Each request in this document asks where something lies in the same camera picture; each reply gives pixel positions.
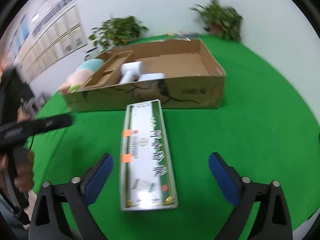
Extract left potted green plant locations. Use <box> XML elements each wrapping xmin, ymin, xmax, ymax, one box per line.
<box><xmin>88</xmin><ymin>16</ymin><xmax>149</xmax><ymax>51</ymax></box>

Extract right potted green plant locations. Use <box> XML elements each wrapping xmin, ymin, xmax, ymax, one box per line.
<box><xmin>189</xmin><ymin>0</ymin><xmax>243</xmax><ymax>42</ymax></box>

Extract large open cardboard tray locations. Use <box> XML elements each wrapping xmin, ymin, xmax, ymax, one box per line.
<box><xmin>63</xmin><ymin>39</ymin><xmax>226</xmax><ymax>112</ymax></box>

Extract colourful tissue packet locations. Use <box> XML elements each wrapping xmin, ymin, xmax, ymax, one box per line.
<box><xmin>174</xmin><ymin>32</ymin><xmax>200</xmax><ymax>41</ymax></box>

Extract long brown cardboard box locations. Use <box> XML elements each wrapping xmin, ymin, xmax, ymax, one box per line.
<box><xmin>81</xmin><ymin>50</ymin><xmax>135</xmax><ymax>90</ymax></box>

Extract white enamel mug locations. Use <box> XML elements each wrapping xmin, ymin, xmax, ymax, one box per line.
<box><xmin>84</xmin><ymin>47</ymin><xmax>100</xmax><ymax>61</ymax></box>

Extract potted green plant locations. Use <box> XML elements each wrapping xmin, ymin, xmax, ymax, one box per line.
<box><xmin>88</xmin><ymin>16</ymin><xmax>149</xmax><ymax>51</ymax></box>
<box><xmin>189</xmin><ymin>0</ymin><xmax>243</xmax><ymax>42</ymax></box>

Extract person's left hand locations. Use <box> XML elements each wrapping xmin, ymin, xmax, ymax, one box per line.
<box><xmin>0</xmin><ymin>107</ymin><xmax>37</xmax><ymax>193</ymax></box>

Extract green table cloth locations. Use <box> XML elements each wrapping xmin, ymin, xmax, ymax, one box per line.
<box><xmin>33</xmin><ymin>36</ymin><xmax>319</xmax><ymax>239</ymax></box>

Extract white hair dryer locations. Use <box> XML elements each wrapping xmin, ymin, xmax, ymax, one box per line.
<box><xmin>119</xmin><ymin>61</ymin><xmax>145</xmax><ymax>85</ymax></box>

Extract white plastic device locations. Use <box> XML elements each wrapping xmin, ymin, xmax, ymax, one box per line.
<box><xmin>137</xmin><ymin>73</ymin><xmax>165</xmax><ymax>82</ymax></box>

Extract pink teal plush toy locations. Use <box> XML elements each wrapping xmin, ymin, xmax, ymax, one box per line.
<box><xmin>58</xmin><ymin>59</ymin><xmax>104</xmax><ymax>94</ymax></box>

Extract white green medicine box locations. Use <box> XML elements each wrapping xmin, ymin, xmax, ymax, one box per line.
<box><xmin>119</xmin><ymin>99</ymin><xmax>178</xmax><ymax>211</ymax></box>

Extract framed certificates on wall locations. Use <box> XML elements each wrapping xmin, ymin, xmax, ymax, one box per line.
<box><xmin>9</xmin><ymin>5</ymin><xmax>88</xmax><ymax>82</ymax></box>

